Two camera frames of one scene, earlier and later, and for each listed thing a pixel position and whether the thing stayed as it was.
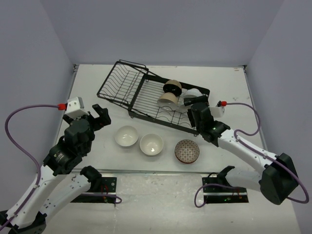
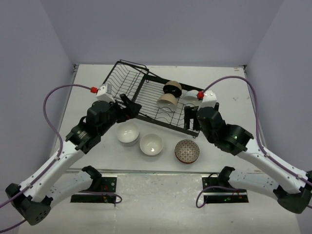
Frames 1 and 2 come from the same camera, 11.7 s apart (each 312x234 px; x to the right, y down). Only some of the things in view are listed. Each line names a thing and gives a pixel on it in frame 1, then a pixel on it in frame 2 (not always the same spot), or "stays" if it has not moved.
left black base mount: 108,187 stays
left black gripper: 104,116 to 130,111
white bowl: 183,108 to 127,132
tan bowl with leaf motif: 151,144 stays
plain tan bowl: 167,101 stays
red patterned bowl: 186,151 stays
